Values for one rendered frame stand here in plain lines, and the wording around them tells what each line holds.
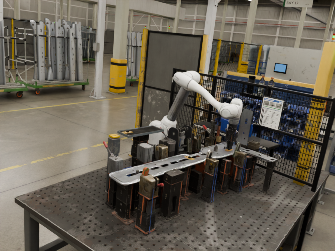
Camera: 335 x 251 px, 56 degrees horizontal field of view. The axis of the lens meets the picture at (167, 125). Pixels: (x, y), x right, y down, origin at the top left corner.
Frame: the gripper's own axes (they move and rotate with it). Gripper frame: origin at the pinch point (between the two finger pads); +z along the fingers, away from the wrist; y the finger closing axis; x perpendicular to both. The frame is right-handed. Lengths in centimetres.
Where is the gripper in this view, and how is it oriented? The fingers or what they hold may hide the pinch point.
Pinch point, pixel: (230, 145)
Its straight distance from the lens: 283.4
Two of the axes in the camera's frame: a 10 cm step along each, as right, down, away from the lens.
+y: 7.0, 2.6, -6.7
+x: 7.1, -1.2, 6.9
